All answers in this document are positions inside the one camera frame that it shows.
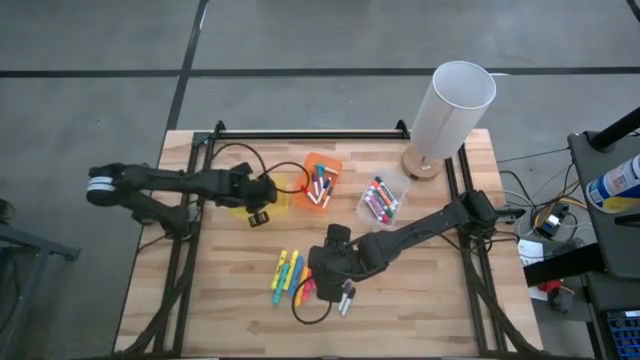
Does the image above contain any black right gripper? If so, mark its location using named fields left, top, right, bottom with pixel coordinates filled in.
left=308, top=244, right=359, bottom=304

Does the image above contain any blue highlighter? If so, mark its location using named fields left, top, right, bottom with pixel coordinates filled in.
left=288, top=255, right=305, bottom=296

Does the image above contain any pink dry erase marker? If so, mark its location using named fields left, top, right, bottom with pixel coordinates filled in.
left=363, top=192, right=391, bottom=225

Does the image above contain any purple dry erase marker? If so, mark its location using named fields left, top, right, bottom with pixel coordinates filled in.
left=366, top=187, right=389, bottom=219

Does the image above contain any red dry erase marker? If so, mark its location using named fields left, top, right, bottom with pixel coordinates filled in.
left=370, top=179, right=396, bottom=214

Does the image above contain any green dry erase marker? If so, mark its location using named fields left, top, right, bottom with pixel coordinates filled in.
left=375, top=174, right=401, bottom=210

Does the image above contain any purple cap white marker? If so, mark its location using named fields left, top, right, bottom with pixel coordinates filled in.
left=338, top=280, right=353, bottom=312

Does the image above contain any yellow translucent plastic bin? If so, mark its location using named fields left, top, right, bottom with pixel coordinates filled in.
left=228, top=172, right=294, bottom=220

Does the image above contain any black cap white marker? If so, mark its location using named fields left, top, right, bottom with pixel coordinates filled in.
left=341, top=285, right=358, bottom=317

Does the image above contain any orange yellow highlighter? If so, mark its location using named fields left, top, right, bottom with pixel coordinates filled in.
left=294, top=267, right=311, bottom=309

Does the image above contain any orange translucent plastic bin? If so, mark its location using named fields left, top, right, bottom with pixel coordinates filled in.
left=292, top=151, right=345, bottom=213

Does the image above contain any teal highlighter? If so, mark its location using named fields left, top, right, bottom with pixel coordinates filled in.
left=271, top=263, right=291, bottom=306

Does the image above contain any clear plastic bin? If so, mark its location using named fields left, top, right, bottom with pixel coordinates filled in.
left=355, top=169, right=412, bottom=231

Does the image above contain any white paper sheet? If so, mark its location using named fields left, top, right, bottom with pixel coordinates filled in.
left=517, top=238, right=546, bottom=269

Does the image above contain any white shade wooden base lamp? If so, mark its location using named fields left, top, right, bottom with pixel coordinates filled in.
left=399, top=59, right=498, bottom=182

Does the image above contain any small blue grey power device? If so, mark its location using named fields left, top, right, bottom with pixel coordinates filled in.
left=534, top=202, right=571, bottom=239

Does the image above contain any black equipment stand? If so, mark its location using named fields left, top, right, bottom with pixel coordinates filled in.
left=522, top=105, right=640, bottom=311

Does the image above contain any blue white spray can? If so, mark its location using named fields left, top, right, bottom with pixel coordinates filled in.
left=585, top=152, right=640, bottom=215

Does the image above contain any backlit computer keyboard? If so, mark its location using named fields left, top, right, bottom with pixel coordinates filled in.
left=606, top=309, right=640, bottom=359

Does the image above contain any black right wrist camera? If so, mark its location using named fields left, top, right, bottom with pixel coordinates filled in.
left=327, top=223, right=353, bottom=250

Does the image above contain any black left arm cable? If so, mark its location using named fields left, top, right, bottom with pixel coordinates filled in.
left=212, top=142, right=312, bottom=195

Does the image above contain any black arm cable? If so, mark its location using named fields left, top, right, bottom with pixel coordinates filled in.
left=212, top=142, right=312, bottom=195
left=291, top=276, right=335, bottom=326

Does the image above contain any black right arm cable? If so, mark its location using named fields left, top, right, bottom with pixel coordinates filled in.
left=291, top=276, right=335, bottom=326

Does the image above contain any black metal chair frame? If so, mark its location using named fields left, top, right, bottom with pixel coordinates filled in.
left=0, top=197, right=81, bottom=351

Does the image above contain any black floor cable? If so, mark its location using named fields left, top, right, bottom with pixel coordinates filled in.
left=497, top=146, right=571, bottom=166

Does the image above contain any yellow floor cable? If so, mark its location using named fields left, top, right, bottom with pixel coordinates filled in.
left=532, top=195, right=589, bottom=221

